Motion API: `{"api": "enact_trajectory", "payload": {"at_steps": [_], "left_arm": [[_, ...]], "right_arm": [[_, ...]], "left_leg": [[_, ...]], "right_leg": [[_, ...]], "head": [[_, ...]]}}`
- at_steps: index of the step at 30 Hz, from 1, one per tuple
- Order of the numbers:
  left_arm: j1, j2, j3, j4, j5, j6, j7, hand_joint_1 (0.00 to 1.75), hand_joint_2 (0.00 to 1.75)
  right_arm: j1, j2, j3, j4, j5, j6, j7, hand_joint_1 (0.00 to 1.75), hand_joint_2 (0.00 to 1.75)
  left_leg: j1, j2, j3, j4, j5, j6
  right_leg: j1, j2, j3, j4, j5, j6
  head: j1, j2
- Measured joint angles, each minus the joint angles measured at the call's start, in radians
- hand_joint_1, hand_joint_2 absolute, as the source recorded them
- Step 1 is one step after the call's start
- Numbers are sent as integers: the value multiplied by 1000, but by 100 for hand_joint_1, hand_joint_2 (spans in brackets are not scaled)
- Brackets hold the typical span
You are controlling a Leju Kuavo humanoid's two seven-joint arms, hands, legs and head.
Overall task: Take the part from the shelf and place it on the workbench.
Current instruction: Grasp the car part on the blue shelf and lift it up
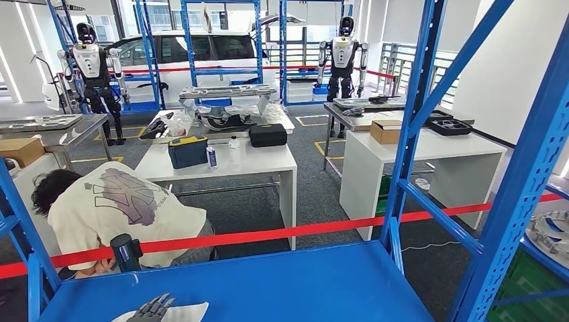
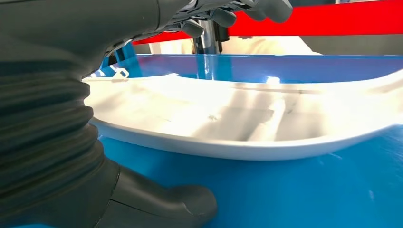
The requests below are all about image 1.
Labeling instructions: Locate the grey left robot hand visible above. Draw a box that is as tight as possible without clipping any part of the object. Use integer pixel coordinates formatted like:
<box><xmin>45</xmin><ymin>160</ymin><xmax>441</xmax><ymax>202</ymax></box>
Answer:
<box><xmin>126</xmin><ymin>292</ymin><xmax>177</xmax><ymax>322</ymax></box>

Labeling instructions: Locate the white curved car part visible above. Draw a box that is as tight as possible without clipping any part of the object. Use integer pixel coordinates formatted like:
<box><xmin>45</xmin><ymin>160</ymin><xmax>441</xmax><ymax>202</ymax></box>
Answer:
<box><xmin>110</xmin><ymin>301</ymin><xmax>210</xmax><ymax>322</ymax></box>

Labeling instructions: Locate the black trim part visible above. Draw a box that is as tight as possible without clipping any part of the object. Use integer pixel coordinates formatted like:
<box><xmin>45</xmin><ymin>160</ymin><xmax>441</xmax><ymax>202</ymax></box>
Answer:
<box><xmin>139</xmin><ymin>118</ymin><xmax>170</xmax><ymax>140</ymax></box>

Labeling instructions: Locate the black car body part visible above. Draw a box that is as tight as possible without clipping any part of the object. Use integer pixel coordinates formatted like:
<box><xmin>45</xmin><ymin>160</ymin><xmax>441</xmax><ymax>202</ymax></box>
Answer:
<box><xmin>197</xmin><ymin>105</ymin><xmax>259</xmax><ymax>132</ymax></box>

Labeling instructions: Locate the long grey metal part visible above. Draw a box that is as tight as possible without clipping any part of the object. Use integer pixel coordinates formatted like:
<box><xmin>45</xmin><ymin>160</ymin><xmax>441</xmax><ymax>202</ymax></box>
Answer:
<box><xmin>178</xmin><ymin>84</ymin><xmax>277</xmax><ymax>101</ymax></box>

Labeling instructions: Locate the round silver metal part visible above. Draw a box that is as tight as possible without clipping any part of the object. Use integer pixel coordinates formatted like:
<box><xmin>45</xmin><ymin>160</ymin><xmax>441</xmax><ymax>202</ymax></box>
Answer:
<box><xmin>525</xmin><ymin>210</ymin><xmax>569</xmax><ymax>259</ymax></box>

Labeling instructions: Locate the person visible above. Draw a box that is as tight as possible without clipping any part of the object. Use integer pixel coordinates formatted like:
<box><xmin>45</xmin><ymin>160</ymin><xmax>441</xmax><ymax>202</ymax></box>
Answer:
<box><xmin>30</xmin><ymin>160</ymin><xmax>217</xmax><ymax>281</ymax></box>

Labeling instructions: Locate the red barrier belt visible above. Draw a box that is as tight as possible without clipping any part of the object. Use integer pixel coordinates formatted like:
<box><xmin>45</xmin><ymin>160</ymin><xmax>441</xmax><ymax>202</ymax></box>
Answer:
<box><xmin>0</xmin><ymin>193</ymin><xmax>564</xmax><ymax>281</ymax></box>

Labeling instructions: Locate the dark blue tool bag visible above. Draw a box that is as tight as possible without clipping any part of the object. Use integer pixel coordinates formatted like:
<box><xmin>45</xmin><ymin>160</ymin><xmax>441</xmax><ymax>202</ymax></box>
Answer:
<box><xmin>167</xmin><ymin>135</ymin><xmax>209</xmax><ymax>170</ymax></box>

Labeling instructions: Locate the clear plastic bottle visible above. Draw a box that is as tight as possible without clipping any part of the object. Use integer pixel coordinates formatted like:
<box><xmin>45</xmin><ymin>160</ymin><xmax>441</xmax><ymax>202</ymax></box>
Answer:
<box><xmin>227</xmin><ymin>135</ymin><xmax>242</xmax><ymax>167</ymax></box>

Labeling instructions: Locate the clear plastic bag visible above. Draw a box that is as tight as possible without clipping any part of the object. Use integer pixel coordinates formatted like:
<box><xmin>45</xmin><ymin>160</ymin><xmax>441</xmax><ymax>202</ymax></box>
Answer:
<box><xmin>165</xmin><ymin>109</ymin><xmax>194</xmax><ymax>138</ymax></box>

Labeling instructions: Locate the steel table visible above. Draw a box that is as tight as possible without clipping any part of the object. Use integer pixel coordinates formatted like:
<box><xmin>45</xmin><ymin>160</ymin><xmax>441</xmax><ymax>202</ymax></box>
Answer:
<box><xmin>0</xmin><ymin>113</ymin><xmax>115</xmax><ymax>170</ymax></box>
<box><xmin>323</xmin><ymin>101</ymin><xmax>476</xmax><ymax>172</ymax></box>

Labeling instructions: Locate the black hard case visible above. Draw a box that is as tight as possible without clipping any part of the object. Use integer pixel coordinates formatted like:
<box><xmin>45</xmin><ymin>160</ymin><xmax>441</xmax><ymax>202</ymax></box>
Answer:
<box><xmin>248</xmin><ymin>123</ymin><xmax>289</xmax><ymax>149</ymax></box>

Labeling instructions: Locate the grey metal fixture plate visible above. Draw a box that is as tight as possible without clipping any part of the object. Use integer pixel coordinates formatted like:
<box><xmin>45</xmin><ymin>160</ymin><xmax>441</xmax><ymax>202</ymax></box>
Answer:
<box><xmin>0</xmin><ymin>114</ymin><xmax>85</xmax><ymax>134</ymax></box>
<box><xmin>332</xmin><ymin>97</ymin><xmax>407</xmax><ymax>111</ymax></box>

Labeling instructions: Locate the black white humanoid robot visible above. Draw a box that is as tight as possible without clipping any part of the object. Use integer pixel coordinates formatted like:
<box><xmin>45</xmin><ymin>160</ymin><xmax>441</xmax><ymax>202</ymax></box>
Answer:
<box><xmin>56</xmin><ymin>22</ymin><xmax>131</xmax><ymax>148</ymax></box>
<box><xmin>316</xmin><ymin>15</ymin><xmax>370</xmax><ymax>140</ymax></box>

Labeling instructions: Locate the green plastic crate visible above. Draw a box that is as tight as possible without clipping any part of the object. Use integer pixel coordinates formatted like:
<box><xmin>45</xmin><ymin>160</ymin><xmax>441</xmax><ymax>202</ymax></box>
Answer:
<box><xmin>486</xmin><ymin>248</ymin><xmax>569</xmax><ymax>322</ymax></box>
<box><xmin>376</xmin><ymin>175</ymin><xmax>395</xmax><ymax>218</ymax></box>

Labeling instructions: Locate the white car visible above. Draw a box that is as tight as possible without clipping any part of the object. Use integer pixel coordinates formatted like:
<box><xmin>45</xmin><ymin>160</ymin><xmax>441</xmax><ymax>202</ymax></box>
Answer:
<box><xmin>103</xmin><ymin>29</ymin><xmax>279</xmax><ymax>107</ymax></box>

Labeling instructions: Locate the blue plastic bin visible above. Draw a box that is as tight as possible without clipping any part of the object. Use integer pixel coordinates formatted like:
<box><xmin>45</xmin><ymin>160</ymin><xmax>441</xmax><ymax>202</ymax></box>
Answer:
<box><xmin>311</xmin><ymin>84</ymin><xmax>331</xmax><ymax>103</ymax></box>

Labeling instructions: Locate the metal railing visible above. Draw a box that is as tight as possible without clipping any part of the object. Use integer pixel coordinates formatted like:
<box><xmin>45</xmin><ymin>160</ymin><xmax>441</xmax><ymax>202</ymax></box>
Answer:
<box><xmin>378</xmin><ymin>42</ymin><xmax>459</xmax><ymax>110</ymax></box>

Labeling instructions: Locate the black plastic tray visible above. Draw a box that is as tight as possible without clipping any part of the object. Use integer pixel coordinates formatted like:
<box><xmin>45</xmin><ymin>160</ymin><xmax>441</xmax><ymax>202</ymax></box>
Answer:
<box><xmin>423</xmin><ymin>109</ymin><xmax>455</xmax><ymax>127</ymax></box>
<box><xmin>428</xmin><ymin>117</ymin><xmax>474</xmax><ymax>138</ymax></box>

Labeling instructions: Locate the black barrier post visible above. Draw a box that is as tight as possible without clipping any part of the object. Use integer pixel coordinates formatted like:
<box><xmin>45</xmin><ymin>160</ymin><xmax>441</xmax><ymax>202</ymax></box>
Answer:
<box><xmin>109</xmin><ymin>233</ymin><xmax>144</xmax><ymax>273</ymax></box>

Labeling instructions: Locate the white floor cable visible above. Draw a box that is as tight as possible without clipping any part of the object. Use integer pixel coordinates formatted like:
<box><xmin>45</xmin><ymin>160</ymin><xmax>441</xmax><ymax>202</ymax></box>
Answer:
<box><xmin>400</xmin><ymin>241</ymin><xmax>463</xmax><ymax>252</ymax></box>

